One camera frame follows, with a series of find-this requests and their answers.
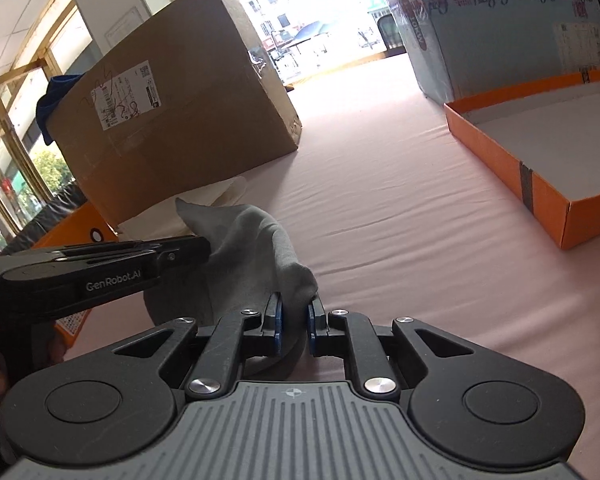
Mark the orange shoebox base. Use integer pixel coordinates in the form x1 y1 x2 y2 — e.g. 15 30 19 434
29 201 121 351

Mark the grey cloth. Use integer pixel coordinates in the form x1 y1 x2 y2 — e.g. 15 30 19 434
144 205 318 380

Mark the orange shoebox lid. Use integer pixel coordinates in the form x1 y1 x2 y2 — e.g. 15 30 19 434
444 70 600 249

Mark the blue cloth on box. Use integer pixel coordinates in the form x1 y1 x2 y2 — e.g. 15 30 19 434
35 74 83 145

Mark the large brown cardboard box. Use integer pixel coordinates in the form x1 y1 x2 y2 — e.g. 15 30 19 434
46 0 302 226

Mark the light blue cardboard box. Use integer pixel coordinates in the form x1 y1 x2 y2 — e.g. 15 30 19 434
387 0 600 104

